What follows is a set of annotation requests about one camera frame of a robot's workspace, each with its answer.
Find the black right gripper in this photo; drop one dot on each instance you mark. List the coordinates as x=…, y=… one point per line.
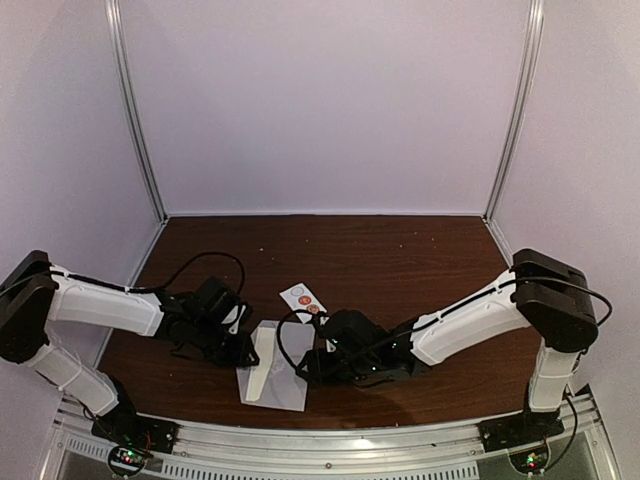
x=319, y=372

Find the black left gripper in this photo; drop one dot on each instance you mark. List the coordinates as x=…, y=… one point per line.
x=236, y=358

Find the grey envelope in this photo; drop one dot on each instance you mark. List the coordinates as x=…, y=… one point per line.
x=284, y=389

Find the white sticker sheet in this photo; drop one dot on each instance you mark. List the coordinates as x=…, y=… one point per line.
x=291, y=295

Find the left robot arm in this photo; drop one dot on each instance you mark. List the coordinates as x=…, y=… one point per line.
x=38, y=292

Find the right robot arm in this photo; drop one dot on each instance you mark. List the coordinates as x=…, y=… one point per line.
x=537, y=292

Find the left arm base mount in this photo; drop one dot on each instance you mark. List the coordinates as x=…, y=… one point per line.
x=136, y=437

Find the front aluminium rail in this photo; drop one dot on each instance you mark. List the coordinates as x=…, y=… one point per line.
x=441, y=451

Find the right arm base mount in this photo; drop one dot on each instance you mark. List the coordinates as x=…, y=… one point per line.
x=524, y=435

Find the left aluminium frame post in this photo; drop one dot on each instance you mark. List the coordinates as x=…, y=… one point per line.
x=132, y=114

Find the aluminium frame post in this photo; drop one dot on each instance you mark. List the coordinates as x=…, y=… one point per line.
x=132, y=114
x=528, y=65

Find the right aluminium frame post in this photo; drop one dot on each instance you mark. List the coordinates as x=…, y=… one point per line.
x=528, y=65

